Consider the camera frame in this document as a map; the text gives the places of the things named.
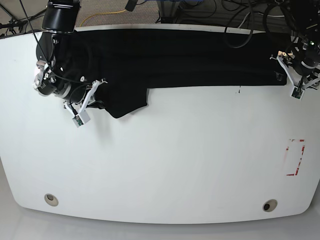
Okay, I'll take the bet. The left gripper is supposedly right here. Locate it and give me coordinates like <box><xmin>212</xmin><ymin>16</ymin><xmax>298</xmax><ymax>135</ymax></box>
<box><xmin>291</xmin><ymin>39</ymin><xmax>320</xmax><ymax>75</ymax></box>

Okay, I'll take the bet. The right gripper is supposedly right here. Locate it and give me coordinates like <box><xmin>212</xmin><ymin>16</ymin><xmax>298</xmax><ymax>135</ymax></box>
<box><xmin>33</xmin><ymin>62</ymin><xmax>94</xmax><ymax>104</ymax></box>

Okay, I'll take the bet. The black T-shirt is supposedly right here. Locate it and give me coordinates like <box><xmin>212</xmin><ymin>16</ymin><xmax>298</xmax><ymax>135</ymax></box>
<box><xmin>54</xmin><ymin>29</ymin><xmax>287</xmax><ymax>119</ymax></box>

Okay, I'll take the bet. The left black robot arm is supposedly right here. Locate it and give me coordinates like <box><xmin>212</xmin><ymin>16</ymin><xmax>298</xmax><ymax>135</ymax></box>
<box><xmin>285</xmin><ymin>0</ymin><xmax>320</xmax><ymax>77</ymax></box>

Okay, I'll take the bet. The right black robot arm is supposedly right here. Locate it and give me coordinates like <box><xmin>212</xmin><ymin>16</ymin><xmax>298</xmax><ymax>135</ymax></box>
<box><xmin>33</xmin><ymin>0</ymin><xmax>95</xmax><ymax>104</ymax></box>

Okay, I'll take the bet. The black tripod stand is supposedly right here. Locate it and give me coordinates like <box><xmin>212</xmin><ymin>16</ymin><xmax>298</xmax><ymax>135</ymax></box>
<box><xmin>0</xmin><ymin>3</ymin><xmax>46</xmax><ymax>39</ymax></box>

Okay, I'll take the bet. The red tape rectangle marking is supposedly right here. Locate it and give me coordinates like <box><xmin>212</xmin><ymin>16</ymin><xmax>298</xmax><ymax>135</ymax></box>
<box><xmin>283</xmin><ymin>139</ymin><xmax>306</xmax><ymax>176</ymax></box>

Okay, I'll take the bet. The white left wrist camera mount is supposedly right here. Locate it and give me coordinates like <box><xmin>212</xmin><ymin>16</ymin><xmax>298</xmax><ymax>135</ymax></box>
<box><xmin>270</xmin><ymin>51</ymin><xmax>320</xmax><ymax>101</ymax></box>

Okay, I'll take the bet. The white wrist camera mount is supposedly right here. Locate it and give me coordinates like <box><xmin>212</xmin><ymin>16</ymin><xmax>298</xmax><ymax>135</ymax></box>
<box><xmin>63</xmin><ymin>78</ymin><xmax>108</xmax><ymax>128</ymax></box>
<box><xmin>270</xmin><ymin>51</ymin><xmax>320</xmax><ymax>101</ymax></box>

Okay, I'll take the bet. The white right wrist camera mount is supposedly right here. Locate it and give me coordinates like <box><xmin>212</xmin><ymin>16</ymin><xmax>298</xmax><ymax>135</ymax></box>
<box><xmin>63</xmin><ymin>78</ymin><xmax>108</xmax><ymax>128</ymax></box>

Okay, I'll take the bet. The yellow cable on floor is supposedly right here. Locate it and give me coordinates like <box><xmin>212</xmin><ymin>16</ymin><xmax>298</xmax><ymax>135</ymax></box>
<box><xmin>79</xmin><ymin>8</ymin><xmax>127</xmax><ymax>27</ymax></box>

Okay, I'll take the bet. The left table cable grommet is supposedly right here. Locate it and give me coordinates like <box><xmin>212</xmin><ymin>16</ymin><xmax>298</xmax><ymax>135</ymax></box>
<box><xmin>44</xmin><ymin>194</ymin><xmax>59</xmax><ymax>207</ymax></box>

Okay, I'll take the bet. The table cable grommet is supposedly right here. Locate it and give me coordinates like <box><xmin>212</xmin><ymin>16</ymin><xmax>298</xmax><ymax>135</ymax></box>
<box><xmin>262</xmin><ymin>199</ymin><xmax>278</xmax><ymax>213</ymax></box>
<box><xmin>44</xmin><ymin>194</ymin><xmax>59</xmax><ymax>207</ymax></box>

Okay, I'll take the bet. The right table cable grommet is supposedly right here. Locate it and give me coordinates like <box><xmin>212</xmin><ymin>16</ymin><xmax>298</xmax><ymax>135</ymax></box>
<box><xmin>262</xmin><ymin>199</ymin><xmax>278</xmax><ymax>213</ymax></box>

